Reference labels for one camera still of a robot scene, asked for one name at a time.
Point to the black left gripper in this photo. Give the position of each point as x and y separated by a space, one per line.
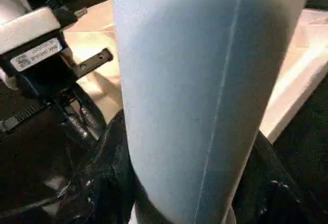
46 80

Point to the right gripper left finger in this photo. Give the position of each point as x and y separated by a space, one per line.
105 183

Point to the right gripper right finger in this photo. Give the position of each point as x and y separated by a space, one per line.
277 188

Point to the white plastic table leg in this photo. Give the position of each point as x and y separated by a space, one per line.
205 90

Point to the white plastic table top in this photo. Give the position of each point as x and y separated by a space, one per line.
302 65

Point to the black mat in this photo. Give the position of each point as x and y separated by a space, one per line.
31 172

